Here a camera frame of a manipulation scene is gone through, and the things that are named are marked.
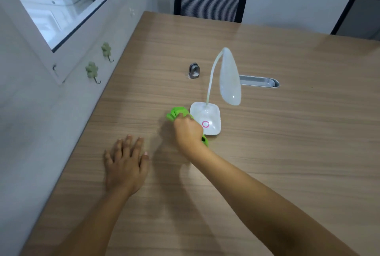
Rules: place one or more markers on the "green cleaning cloth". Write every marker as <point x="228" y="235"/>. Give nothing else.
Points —
<point x="177" y="113"/>

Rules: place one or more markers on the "person's right hand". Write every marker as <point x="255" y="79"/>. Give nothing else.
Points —
<point x="187" y="134"/>

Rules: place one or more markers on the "small grey metal sharpener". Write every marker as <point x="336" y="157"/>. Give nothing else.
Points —
<point x="194" y="70"/>

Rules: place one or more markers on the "green clover wall hook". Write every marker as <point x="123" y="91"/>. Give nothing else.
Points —
<point x="106" y="50"/>
<point x="92" y="70"/>

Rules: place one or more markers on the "person's left little finger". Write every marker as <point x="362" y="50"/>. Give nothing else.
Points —
<point x="108" y="157"/>

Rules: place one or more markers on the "white framed window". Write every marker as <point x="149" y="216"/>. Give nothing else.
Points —
<point x="63" y="0"/>

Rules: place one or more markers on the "person's right forearm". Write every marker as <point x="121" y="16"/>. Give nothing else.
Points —
<point x="261" y="208"/>

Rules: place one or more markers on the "person's left forearm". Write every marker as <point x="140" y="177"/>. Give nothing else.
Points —
<point x="89" y="224"/>

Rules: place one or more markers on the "white desk lamp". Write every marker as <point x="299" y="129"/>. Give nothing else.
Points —
<point x="221" y="92"/>

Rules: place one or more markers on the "person's left thumb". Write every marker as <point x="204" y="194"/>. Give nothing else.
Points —
<point x="144" y="162"/>

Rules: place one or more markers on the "person's left hand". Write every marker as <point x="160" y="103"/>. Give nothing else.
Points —
<point x="124" y="172"/>

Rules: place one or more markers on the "person's right fingers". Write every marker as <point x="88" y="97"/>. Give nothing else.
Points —
<point x="184" y="117"/>

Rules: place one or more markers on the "person's left middle finger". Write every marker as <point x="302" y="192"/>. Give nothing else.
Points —
<point x="127" y="146"/>

